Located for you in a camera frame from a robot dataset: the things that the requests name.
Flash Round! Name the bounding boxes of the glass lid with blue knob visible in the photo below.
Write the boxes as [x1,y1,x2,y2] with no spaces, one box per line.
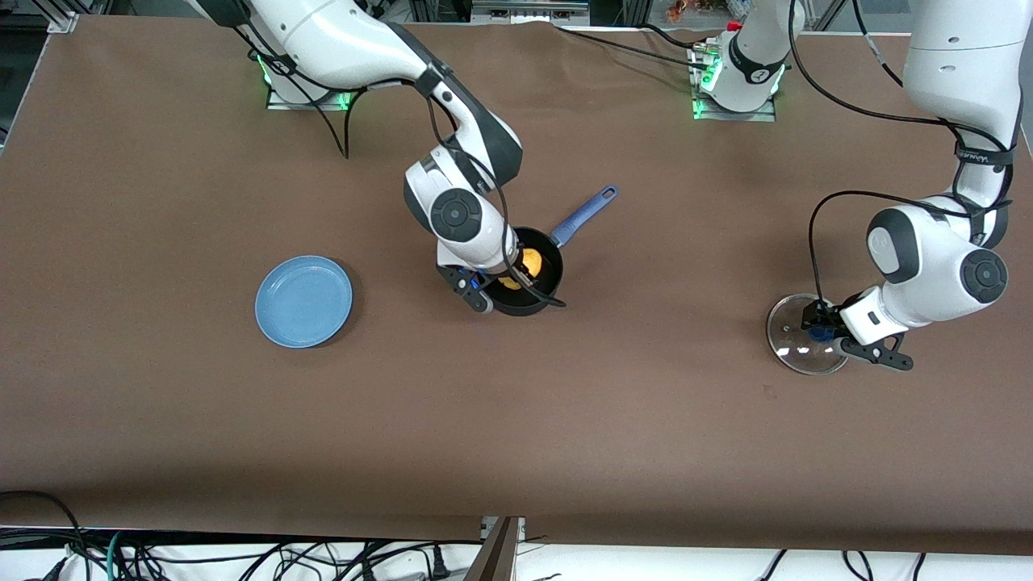
[766,293,851,376]

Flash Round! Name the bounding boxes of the yellow potato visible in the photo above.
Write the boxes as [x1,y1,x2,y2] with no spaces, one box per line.
[499,249,544,292]

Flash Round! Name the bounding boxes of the colourful small toys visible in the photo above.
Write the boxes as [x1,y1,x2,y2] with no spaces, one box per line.
[666,0,727,22]

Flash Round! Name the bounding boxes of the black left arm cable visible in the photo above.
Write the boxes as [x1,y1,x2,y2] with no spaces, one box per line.
[787,0,1019,309]

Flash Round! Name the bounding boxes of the black cable to arm base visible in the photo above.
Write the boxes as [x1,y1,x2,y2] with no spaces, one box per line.
[557,24,705,69]

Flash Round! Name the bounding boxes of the black looped floor cable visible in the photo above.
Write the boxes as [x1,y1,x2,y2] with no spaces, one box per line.
[0,490,86,581]

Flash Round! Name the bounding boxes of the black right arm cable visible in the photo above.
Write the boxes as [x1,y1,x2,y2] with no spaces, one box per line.
[230,16,567,310]

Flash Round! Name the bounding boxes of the aluminium profile bar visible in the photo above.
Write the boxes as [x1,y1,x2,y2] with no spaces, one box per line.
[466,516,525,581]

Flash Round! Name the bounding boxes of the blue plate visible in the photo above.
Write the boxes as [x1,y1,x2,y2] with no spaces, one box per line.
[255,256,354,349]

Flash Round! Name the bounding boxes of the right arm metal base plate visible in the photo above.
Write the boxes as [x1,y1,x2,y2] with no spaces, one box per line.
[257,48,360,112]

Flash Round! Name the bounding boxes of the brown table cover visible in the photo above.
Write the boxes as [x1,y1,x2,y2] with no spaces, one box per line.
[0,15,1033,558]

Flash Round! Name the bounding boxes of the silver black equipment box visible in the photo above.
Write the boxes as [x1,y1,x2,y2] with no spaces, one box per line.
[472,0,590,25]

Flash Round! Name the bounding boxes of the black cable with plug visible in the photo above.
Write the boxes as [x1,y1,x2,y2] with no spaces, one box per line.
[355,542,450,580]

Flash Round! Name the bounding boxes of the black pot with blue handle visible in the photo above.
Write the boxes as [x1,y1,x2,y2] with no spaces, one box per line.
[484,185,621,317]

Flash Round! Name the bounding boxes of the aluminium frame corner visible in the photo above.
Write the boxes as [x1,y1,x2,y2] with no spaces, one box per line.
[28,0,82,35]

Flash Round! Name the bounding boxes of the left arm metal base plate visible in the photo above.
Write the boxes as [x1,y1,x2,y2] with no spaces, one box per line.
[688,40,780,123]

